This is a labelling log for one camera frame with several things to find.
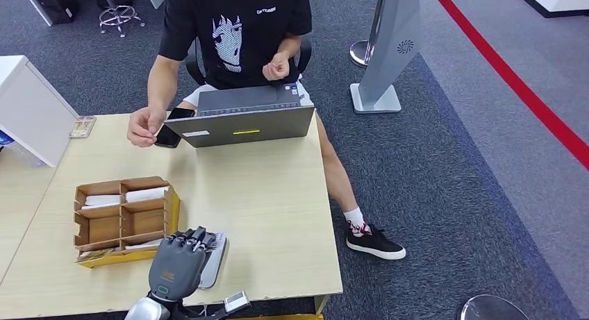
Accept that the wooden card organizer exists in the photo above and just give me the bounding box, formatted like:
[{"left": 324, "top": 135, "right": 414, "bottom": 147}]
[{"left": 72, "top": 176, "right": 181, "bottom": 269}]

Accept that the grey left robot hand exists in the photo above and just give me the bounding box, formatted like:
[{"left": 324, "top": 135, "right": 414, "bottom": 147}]
[{"left": 148, "top": 226, "right": 217, "bottom": 303}]

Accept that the white cabinet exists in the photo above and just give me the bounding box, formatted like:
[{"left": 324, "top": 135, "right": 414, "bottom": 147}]
[{"left": 0, "top": 54, "right": 80, "bottom": 169}]

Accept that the person's right hand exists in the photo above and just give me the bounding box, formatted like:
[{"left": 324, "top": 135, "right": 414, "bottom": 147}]
[{"left": 126, "top": 105, "right": 167, "bottom": 149}]

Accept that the white card stack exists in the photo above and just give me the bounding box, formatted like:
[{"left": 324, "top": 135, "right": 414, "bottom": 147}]
[
  {"left": 81, "top": 194, "right": 122, "bottom": 210},
  {"left": 125, "top": 187, "right": 170, "bottom": 204}
]

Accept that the grey kiosk stand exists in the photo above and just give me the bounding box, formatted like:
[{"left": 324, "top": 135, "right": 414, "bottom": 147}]
[{"left": 349, "top": 0, "right": 422, "bottom": 115}]

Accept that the person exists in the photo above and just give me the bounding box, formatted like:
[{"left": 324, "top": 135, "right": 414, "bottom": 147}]
[{"left": 126, "top": 0, "right": 407, "bottom": 261}]

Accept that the chrome stanchion post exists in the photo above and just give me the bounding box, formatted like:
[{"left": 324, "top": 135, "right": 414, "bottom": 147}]
[{"left": 349, "top": 0, "right": 390, "bottom": 69}]

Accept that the grey laptop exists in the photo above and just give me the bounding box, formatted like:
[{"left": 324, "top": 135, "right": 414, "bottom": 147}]
[{"left": 163, "top": 84, "right": 316, "bottom": 149}]

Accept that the chrome base stool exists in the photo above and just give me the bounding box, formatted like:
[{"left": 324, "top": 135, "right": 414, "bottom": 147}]
[{"left": 97, "top": 0, "right": 147, "bottom": 38}]

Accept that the black bag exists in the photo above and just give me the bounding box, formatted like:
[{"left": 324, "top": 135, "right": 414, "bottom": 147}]
[{"left": 28, "top": 0, "right": 80, "bottom": 26}]

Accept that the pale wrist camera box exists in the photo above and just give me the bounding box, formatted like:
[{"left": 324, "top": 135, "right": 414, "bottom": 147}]
[{"left": 223, "top": 290, "right": 251, "bottom": 313}]

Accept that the grey card reader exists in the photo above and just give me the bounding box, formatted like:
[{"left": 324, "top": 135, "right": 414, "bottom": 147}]
[{"left": 197, "top": 230, "right": 230, "bottom": 290}]

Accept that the chrome dome base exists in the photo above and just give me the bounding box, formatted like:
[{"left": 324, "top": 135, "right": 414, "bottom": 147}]
[{"left": 460, "top": 294, "right": 531, "bottom": 320}]

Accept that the black smartphone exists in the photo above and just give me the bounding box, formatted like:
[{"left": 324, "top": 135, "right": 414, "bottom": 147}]
[{"left": 154, "top": 107, "right": 197, "bottom": 149}]

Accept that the person's left hand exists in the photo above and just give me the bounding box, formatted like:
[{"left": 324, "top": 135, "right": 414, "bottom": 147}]
[{"left": 262, "top": 51, "right": 292, "bottom": 82}]

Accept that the red floor tape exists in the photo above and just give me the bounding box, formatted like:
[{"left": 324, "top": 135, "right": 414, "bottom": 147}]
[{"left": 428, "top": 0, "right": 589, "bottom": 171}]

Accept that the gold patterned key card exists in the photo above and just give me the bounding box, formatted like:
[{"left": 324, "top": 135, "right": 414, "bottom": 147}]
[
  {"left": 69, "top": 115, "right": 97, "bottom": 140},
  {"left": 76, "top": 248, "right": 122, "bottom": 264}
]

